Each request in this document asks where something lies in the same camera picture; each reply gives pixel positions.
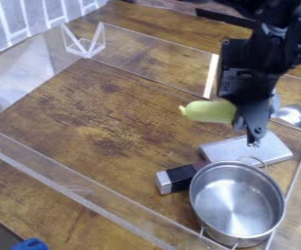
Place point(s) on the blue object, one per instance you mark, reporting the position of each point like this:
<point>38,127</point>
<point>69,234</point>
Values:
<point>30,244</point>

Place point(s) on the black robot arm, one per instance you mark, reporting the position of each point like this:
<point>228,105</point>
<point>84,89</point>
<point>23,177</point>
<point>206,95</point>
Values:
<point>277,19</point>

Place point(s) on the black strip on table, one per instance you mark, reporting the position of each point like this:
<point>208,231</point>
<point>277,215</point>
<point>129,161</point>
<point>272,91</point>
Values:
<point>208,14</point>

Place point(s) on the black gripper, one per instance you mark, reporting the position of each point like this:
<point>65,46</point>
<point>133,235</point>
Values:
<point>248,75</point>

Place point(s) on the black and silver block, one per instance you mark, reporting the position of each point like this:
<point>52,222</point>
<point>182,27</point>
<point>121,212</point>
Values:
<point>176,179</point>

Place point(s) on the spoon with yellow handle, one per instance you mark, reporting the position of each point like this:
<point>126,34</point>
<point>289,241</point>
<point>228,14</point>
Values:
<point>220,112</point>

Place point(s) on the silver metal pot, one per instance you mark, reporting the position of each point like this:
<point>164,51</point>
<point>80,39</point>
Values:
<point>238,203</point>

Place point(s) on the clear acrylic enclosure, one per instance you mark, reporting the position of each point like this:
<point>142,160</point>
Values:
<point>90,127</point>

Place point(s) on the silver flat rectangular box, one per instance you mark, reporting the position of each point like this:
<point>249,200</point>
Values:
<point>233,149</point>

